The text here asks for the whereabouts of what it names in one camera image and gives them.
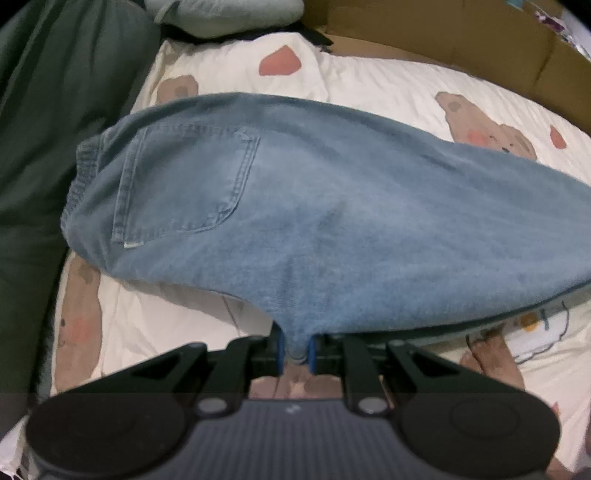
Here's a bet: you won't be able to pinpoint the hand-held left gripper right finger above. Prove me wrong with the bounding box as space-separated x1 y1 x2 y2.
308 333 504 414

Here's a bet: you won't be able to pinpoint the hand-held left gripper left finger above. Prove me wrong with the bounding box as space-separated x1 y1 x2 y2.
106 323 284 414

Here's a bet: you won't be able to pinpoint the blue denim pants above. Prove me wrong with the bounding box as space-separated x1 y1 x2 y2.
60 91 591 365

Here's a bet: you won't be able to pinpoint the person's bare foot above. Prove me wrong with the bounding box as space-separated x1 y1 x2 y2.
459 323 527 393
249 362 347 401

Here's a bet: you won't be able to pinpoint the white cartoon printed cloth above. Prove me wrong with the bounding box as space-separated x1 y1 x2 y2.
505 300 591 366

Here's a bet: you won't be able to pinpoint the white bear printed bed sheet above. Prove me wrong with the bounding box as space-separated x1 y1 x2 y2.
0 32 591 480

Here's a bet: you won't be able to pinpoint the dark green duvet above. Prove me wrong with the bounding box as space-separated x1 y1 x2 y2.
0 0 162 407

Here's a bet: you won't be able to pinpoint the grey u-shaped pillow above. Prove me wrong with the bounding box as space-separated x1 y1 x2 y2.
143 0 305 38

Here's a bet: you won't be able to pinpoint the brown cardboard box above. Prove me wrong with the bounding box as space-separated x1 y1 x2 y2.
295 0 591 137

